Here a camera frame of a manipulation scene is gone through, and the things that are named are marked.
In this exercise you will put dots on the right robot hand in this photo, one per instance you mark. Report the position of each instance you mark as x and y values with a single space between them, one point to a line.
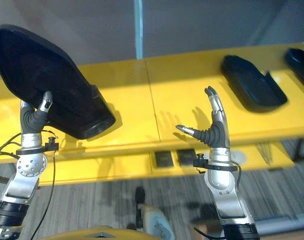
215 136

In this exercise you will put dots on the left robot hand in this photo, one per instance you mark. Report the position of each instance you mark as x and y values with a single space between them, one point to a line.
32 122

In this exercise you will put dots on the large black sole-shaped part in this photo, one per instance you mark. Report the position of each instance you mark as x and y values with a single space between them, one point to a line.
49 77

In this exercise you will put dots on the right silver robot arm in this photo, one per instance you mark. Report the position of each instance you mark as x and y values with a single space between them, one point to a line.
226 195

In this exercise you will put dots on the yellow metal shelf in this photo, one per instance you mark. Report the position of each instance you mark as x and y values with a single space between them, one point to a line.
151 100

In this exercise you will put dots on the yellow lower shelf board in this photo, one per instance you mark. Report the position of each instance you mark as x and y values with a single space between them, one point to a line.
99 233

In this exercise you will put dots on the black label plate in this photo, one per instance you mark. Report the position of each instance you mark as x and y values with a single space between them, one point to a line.
163 159
186 157

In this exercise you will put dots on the dark robot foot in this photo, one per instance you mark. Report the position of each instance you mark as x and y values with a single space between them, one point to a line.
139 200

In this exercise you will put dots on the silver robot leg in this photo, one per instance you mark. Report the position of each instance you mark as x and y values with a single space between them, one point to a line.
156 222

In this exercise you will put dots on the left wrist camera clamp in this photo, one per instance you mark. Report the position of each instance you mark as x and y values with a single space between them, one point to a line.
45 147

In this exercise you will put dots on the wrist camera clamp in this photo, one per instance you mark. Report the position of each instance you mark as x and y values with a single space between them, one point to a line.
45 147
204 163

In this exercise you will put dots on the right wrist camera clamp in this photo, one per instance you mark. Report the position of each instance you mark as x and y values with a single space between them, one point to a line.
204 163

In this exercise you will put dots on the light blue shelf post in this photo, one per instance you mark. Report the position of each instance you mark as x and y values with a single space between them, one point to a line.
138 27

